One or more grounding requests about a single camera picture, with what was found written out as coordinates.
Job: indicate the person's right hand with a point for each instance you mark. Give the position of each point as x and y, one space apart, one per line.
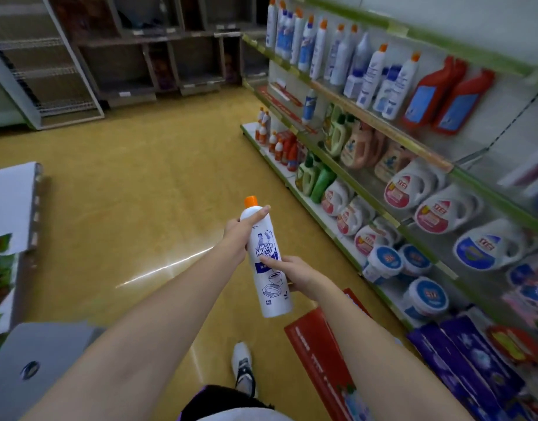
304 278

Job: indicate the person's left hand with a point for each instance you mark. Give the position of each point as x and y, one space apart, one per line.
234 238

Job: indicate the person's left thumb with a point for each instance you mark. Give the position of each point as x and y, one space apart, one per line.
256 214

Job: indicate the person's right thumb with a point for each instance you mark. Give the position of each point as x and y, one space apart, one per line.
274 263

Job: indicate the white orange-capped toilet cleaner bottle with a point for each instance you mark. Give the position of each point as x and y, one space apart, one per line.
269 284

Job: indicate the person's right forearm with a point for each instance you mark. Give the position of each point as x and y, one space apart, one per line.
383 363

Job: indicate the person's left forearm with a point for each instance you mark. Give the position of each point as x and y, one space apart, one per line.
133 346

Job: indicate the green detergent jug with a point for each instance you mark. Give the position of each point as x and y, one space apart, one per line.
301 173
332 127
323 186
310 181
340 138

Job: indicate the cluster of small red bottles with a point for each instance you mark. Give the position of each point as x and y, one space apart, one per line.
288 151

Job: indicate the small white orange-topped bottle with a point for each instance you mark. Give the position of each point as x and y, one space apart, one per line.
259 124
273 143
264 129

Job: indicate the white jug with red label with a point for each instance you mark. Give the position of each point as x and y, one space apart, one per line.
374 238
337 199
409 186
354 217
444 212

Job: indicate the red cardboard box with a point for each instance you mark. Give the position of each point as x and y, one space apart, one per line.
315 350

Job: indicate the white tub with blue lid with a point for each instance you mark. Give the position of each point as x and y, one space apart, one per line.
424 300
414 260
383 263

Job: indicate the white sneaker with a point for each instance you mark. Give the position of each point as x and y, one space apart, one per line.
243 368

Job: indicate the white bottle with blue label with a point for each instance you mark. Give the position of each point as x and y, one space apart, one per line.
309 107

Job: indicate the red shelf edge strip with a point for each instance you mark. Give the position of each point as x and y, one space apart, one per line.
280 97

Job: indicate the peach detergent jug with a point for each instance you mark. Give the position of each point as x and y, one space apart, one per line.
391 162
358 149

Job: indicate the black shorts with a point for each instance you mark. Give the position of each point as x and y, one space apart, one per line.
220 403

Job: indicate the row of white cleaner bottles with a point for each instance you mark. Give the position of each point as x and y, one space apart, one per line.
372 76

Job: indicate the dark wooden shelf unit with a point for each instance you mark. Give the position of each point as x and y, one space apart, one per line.
128 61

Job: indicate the purple printed package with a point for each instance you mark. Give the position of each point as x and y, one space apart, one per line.
483 359
444 368

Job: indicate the red bottle with blue label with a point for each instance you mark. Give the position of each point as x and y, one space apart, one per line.
424 98
459 107

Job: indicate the white jug with blue label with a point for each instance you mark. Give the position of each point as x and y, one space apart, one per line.
488 247

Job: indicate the green-edged store shelf unit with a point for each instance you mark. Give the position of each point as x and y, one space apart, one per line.
492 192

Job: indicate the white cardboard display stand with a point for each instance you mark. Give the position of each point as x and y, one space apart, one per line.
10 197

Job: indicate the red and yellow packet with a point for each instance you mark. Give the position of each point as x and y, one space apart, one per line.
512 344

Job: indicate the pink and blue refill pouches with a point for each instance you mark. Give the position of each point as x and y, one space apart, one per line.
529 287

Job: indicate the pink and white box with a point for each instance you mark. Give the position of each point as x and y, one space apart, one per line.
529 168

